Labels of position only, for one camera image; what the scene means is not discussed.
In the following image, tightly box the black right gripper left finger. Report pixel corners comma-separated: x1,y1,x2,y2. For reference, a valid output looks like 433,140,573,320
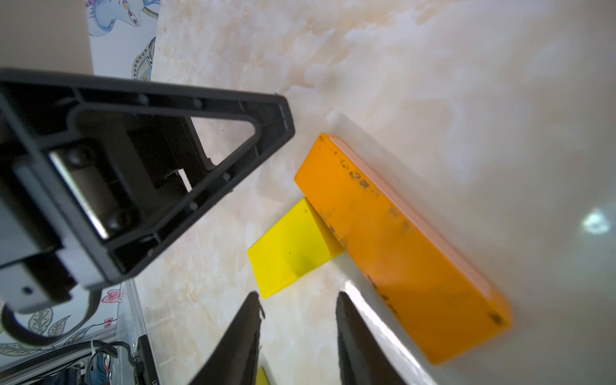
190,291,264,385

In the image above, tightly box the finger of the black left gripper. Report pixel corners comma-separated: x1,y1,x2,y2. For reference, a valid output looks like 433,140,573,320
1,69,295,290

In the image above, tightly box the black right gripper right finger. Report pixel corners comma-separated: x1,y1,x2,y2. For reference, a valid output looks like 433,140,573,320
335,291,405,384

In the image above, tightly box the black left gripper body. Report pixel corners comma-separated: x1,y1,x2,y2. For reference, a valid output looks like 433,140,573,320
1,161,104,313

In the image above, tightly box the orange long block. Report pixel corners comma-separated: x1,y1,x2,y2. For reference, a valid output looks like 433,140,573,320
295,133,513,364

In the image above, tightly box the yellow short block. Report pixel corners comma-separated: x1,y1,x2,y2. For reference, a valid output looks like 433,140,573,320
247,198,344,298

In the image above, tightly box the yellow long block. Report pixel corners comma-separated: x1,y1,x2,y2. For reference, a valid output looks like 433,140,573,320
255,367,270,385

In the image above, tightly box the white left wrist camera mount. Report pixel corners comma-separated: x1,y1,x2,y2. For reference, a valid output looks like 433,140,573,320
1,0,94,75

